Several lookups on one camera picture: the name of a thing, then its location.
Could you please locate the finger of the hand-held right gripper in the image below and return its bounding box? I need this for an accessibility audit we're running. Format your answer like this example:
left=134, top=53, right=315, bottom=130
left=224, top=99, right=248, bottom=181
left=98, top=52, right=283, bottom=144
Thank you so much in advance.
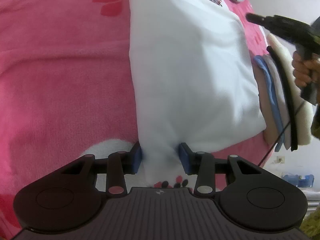
left=246, top=13, right=269, bottom=27

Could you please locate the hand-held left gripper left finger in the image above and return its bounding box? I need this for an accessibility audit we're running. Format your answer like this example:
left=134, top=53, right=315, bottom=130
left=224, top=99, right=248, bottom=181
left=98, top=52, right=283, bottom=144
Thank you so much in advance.
left=60, top=142, right=143, bottom=202

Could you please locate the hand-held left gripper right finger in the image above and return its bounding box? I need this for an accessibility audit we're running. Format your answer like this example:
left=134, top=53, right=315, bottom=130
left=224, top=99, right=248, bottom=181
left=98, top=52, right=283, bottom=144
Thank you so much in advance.
left=178, top=142, right=263, bottom=202

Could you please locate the white t-shirt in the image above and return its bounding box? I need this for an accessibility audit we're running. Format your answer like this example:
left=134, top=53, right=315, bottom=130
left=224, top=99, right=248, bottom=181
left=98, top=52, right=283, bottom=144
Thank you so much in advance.
left=129, top=0, right=267, bottom=188

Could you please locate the person's right hand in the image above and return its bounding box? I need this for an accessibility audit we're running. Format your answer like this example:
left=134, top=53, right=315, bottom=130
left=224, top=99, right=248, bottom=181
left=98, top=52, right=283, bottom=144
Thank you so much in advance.
left=292, top=51, right=320, bottom=88

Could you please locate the blue folded garment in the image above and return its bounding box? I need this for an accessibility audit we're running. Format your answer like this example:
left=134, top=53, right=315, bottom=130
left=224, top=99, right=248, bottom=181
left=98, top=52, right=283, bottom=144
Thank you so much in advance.
left=253, top=56, right=285, bottom=153

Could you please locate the pale pink folded garment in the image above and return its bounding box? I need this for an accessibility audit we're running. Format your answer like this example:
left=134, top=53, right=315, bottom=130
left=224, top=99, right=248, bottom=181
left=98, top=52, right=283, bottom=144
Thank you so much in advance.
left=254, top=65, right=279, bottom=150

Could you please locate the pink floral bed blanket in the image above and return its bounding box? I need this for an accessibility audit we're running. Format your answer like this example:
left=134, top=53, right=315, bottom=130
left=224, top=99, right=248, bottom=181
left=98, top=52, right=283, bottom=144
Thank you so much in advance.
left=0, top=0, right=275, bottom=230

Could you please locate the blue plastic object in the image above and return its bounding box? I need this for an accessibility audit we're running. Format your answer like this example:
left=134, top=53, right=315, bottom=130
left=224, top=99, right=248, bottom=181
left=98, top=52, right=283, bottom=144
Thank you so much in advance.
left=281, top=174, right=314, bottom=188

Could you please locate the white slatted fixture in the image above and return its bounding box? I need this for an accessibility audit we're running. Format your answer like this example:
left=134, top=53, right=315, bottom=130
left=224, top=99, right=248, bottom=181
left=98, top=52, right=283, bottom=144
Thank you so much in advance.
left=304, top=190, right=320, bottom=213

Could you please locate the black cable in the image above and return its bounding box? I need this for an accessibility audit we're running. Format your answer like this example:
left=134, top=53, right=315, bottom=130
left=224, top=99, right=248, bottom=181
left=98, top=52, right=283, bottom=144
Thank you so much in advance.
left=257, top=100, right=308, bottom=168

